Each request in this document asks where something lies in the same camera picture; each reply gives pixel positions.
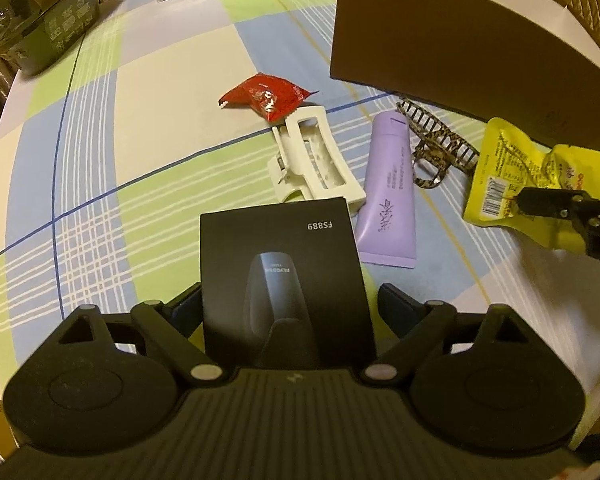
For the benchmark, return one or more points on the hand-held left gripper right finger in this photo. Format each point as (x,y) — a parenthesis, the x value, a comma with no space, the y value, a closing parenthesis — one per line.
(397,307)

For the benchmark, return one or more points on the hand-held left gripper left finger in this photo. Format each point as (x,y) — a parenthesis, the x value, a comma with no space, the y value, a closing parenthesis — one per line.
(187,312)

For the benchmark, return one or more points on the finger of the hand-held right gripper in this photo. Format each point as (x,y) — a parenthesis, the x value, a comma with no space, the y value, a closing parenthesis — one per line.
(545,201)

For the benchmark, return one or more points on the yellow snack packet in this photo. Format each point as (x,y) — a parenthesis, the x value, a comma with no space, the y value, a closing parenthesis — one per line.
(500,175)

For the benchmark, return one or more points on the purple tube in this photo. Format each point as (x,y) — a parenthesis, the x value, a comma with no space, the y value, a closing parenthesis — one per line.
(387,200)

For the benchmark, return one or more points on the black shaver box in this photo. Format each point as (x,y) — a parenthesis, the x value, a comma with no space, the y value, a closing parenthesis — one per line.
(280,240)

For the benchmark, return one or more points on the leopard print hair claw clip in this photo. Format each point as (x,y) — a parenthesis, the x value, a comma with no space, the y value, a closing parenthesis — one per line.
(430,152)

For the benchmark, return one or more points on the white hair claw clip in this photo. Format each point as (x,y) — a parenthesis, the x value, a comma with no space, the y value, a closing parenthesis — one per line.
(341,190)

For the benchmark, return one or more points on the brown cardboard box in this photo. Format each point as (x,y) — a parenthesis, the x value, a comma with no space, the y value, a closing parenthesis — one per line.
(455,45)

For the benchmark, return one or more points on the red snack packet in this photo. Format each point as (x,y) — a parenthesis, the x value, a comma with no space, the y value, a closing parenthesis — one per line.
(265,95)

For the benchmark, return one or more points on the plaid cloth desktop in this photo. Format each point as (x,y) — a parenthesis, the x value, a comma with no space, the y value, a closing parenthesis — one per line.
(130,160)

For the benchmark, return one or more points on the black wrapped noodle bowl pack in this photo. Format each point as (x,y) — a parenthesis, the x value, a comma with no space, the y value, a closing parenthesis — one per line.
(45,15)

